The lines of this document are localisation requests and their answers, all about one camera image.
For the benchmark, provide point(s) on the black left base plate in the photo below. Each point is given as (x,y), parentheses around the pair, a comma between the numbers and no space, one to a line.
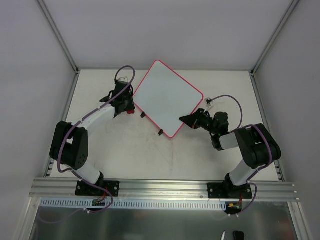
(83,189)

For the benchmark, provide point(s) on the aluminium frame post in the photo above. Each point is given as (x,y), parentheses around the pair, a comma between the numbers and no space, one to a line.
(57,34)
(275,34)

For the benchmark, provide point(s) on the black object bottom edge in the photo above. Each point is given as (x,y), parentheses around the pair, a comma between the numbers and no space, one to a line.
(238,235)

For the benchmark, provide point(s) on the left aluminium frame post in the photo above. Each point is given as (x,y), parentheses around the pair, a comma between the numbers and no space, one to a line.
(57,34)

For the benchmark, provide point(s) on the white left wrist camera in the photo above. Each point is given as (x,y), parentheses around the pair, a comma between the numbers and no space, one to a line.
(124,79)

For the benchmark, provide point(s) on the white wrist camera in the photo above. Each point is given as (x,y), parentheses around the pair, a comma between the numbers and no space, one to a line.
(208,104)
(124,79)

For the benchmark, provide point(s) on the right aluminium frame post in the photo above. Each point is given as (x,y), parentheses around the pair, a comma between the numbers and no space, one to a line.
(275,34)

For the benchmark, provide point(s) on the red black whiteboard eraser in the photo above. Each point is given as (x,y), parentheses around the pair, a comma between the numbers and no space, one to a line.
(130,112)

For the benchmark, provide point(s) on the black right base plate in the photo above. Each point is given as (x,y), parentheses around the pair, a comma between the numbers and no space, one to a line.
(220,190)

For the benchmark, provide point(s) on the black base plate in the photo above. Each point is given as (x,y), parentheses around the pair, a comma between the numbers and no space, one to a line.
(83,189)
(220,190)

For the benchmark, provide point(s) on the slotted cable duct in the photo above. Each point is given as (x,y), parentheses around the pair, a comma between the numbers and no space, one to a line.
(135,204)

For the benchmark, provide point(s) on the aluminium mounting rail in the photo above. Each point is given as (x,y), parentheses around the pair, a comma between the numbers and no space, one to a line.
(185,190)

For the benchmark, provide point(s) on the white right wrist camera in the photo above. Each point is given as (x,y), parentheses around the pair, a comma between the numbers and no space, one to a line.
(208,104)

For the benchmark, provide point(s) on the pink framed whiteboard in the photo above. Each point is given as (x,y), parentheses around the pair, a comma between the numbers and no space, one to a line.
(165,96)

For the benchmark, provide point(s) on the white marker pen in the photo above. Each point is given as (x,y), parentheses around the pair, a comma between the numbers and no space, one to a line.
(223,235)

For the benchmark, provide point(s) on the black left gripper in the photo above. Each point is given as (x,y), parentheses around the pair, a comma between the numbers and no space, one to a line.
(127,102)

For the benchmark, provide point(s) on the whiteboard wire stand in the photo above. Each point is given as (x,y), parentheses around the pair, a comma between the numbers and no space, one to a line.
(144,115)

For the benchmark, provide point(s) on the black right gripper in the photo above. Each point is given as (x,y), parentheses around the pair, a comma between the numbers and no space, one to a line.
(198,119)

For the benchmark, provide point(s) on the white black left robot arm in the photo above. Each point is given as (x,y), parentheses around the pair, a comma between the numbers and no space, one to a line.
(70,144)

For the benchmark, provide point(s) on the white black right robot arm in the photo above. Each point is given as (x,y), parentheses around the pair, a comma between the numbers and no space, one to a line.
(257,147)

